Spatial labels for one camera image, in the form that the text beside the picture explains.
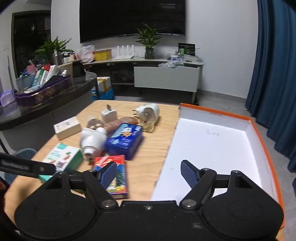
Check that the black glass table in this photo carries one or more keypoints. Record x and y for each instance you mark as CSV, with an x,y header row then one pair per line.
x,y
46,111

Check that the white and red plastic bag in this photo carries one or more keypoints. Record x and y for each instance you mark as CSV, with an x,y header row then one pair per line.
x,y
86,53

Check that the blue plastic bag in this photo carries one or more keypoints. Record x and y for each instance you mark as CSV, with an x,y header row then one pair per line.
x,y
104,94

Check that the potted plant in glass vase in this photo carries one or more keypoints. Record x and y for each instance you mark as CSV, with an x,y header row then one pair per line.
x,y
149,39

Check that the white and yellow carton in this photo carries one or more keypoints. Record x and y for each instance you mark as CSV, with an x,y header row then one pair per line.
x,y
103,83

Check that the black wall television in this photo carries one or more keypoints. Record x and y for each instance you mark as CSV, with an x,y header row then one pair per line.
x,y
131,18

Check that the white charger plug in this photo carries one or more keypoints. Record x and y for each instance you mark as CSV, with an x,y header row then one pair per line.
x,y
109,115

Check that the white router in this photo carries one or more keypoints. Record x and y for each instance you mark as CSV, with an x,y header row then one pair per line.
x,y
124,52

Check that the blue curtain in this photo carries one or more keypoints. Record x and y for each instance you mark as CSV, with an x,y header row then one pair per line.
x,y
275,69

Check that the blue tin box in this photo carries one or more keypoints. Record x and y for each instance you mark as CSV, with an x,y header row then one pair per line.
x,y
124,140

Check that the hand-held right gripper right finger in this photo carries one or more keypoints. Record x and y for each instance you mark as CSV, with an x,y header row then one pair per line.
x,y
188,172

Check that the brown tube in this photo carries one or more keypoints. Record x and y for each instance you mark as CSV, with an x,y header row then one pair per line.
x,y
118,124

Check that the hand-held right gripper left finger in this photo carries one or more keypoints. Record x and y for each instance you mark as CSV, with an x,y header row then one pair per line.
x,y
107,175

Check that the purple box of toiletries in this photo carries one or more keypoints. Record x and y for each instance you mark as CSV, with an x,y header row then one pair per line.
x,y
44,90

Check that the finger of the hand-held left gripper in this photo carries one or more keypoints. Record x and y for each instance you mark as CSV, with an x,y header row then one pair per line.
x,y
27,166

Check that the purple plastic container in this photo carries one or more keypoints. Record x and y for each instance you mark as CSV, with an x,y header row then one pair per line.
x,y
8,103

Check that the pile of clear packets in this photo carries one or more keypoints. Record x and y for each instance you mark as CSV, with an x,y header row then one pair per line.
x,y
178,61

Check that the black box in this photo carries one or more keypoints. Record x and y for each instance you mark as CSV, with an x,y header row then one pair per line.
x,y
78,69

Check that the small beige box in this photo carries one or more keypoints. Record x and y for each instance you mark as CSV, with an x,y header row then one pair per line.
x,y
67,128

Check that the dark green box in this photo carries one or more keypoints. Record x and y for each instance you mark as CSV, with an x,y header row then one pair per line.
x,y
186,49

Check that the yellow box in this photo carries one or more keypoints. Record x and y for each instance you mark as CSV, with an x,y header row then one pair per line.
x,y
103,55

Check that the red printed box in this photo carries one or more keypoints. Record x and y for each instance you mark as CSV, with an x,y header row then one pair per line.
x,y
120,176

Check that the green and white box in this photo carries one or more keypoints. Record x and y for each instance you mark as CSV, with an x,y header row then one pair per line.
x,y
62,157

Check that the potted plant in metal pot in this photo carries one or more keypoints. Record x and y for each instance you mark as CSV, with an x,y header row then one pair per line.
x,y
54,49

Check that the orange box lid white inside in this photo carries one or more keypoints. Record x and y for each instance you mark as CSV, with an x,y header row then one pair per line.
x,y
208,148

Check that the grey television cabinet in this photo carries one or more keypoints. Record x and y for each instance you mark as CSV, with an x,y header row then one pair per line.
x,y
166,78

